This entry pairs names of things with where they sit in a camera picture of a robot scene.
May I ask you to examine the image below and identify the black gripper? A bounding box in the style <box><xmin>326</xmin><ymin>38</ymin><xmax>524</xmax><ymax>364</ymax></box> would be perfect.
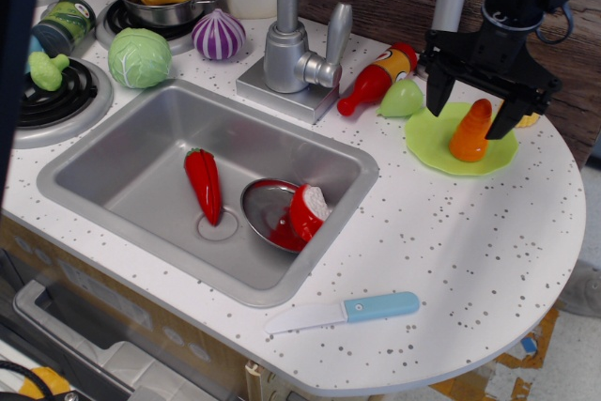
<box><xmin>421</xmin><ymin>20</ymin><xmax>562</xmax><ymax>140</ymax></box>

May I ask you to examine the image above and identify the orange toy carrot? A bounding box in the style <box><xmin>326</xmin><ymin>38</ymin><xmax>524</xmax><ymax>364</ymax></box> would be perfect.
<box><xmin>448</xmin><ymin>99</ymin><xmax>492</xmax><ymax>162</ymax></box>

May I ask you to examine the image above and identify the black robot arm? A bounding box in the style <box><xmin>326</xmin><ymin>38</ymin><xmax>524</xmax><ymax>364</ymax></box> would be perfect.
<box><xmin>420</xmin><ymin>0</ymin><xmax>572</xmax><ymax>140</ymax></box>

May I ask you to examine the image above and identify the light green plate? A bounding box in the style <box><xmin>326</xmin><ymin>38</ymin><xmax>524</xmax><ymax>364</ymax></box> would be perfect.
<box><xmin>405</xmin><ymin>102</ymin><xmax>518</xmax><ymax>177</ymax></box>

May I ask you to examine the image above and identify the yellow toy corn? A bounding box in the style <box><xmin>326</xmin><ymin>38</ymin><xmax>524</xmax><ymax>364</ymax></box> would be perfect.
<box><xmin>516</xmin><ymin>113</ymin><xmax>541</xmax><ymax>129</ymax></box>

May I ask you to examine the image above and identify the light green toy pear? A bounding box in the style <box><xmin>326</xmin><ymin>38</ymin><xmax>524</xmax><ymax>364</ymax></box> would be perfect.
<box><xmin>377</xmin><ymin>79</ymin><xmax>424</xmax><ymax>117</ymax></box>

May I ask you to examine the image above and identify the red ketchup toy bottle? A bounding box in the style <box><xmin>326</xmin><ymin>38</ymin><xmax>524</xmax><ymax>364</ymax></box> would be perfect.
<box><xmin>337</xmin><ymin>42</ymin><xmax>418</xmax><ymax>116</ymax></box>

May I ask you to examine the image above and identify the silver toy faucet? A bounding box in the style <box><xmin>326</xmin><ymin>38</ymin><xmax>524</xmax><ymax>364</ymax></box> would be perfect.
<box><xmin>236</xmin><ymin>0</ymin><xmax>353</xmax><ymax>124</ymax></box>

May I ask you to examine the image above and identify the small metal bowl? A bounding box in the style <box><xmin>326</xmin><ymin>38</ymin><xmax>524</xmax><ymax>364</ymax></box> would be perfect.
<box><xmin>240</xmin><ymin>178</ymin><xmax>306</xmax><ymax>254</ymax></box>

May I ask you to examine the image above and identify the purple striped toy onion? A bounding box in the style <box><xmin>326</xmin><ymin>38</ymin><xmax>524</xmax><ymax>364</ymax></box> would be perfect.
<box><xmin>192</xmin><ymin>8</ymin><xmax>246</xmax><ymax>60</ymax></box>

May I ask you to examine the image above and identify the red toy chili pepper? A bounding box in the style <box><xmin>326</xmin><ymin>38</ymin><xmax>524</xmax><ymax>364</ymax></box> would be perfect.
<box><xmin>184</xmin><ymin>148</ymin><xmax>223</xmax><ymax>226</ymax></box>

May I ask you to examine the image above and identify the silver sink basin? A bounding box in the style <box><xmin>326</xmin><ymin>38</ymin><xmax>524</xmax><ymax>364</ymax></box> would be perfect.
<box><xmin>38</xmin><ymin>80</ymin><xmax>378</xmax><ymax>307</ymax></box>

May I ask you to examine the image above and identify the green toy cabbage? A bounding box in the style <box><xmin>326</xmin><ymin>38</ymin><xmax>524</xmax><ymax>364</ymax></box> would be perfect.
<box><xmin>108</xmin><ymin>28</ymin><xmax>172</xmax><ymax>89</ymax></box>

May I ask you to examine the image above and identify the small metal pot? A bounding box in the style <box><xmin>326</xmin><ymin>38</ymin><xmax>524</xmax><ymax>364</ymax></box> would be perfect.
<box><xmin>122</xmin><ymin>0</ymin><xmax>222</xmax><ymax>28</ymax></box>

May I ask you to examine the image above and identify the middle stove burner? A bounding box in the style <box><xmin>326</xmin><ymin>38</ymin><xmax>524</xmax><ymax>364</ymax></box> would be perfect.
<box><xmin>95</xmin><ymin>0</ymin><xmax>214</xmax><ymax>54</ymax></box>

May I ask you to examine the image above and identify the front left stove burner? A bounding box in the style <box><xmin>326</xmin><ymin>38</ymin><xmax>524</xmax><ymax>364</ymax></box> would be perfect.
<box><xmin>13</xmin><ymin>57</ymin><xmax>113</xmax><ymax>149</ymax></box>

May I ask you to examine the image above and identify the green labelled toy can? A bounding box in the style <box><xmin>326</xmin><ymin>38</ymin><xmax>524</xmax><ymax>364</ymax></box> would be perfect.
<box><xmin>32</xmin><ymin>0</ymin><xmax>96</xmax><ymax>56</ymax></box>

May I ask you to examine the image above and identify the green toy broccoli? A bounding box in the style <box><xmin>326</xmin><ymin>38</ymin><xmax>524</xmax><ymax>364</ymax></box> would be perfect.
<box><xmin>28</xmin><ymin>52</ymin><xmax>69</xmax><ymax>92</ymax></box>

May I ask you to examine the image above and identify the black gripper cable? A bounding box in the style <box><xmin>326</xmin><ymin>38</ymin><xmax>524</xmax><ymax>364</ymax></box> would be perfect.
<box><xmin>534</xmin><ymin>0</ymin><xmax>575</xmax><ymax>44</ymax></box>

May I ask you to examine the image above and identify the blue handled toy knife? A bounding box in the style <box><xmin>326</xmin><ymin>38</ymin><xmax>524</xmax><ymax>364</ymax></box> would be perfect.
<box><xmin>265</xmin><ymin>292</ymin><xmax>421</xmax><ymax>334</ymax></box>

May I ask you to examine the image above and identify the grey oven door handle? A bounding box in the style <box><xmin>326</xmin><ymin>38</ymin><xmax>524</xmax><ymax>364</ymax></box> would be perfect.
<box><xmin>11</xmin><ymin>280</ymin><xmax>138</xmax><ymax>400</ymax></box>

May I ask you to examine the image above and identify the yellow object with black cable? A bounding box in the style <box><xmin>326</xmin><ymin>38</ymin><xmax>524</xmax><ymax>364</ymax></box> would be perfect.
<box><xmin>1</xmin><ymin>361</ymin><xmax>82</xmax><ymax>401</ymax></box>

